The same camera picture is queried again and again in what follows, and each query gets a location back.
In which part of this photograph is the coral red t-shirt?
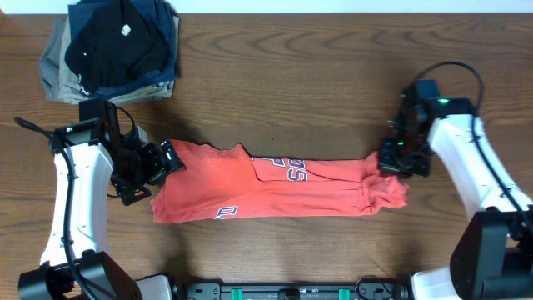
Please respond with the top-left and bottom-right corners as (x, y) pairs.
(151, 140), (409, 223)

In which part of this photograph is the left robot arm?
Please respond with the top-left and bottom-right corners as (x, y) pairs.
(15, 117), (187, 299)

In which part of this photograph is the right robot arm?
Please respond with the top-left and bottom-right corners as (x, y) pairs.
(378, 97), (532, 299)

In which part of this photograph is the khaki folded garment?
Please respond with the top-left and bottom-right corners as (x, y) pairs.
(56, 18), (175, 104)

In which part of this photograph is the grey folded garment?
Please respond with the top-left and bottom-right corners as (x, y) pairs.
(38, 18), (66, 102)

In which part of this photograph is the navy folded garment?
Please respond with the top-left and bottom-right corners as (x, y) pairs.
(64, 0), (177, 99)

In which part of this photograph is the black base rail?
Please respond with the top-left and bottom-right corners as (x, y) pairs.
(171, 279), (414, 300)

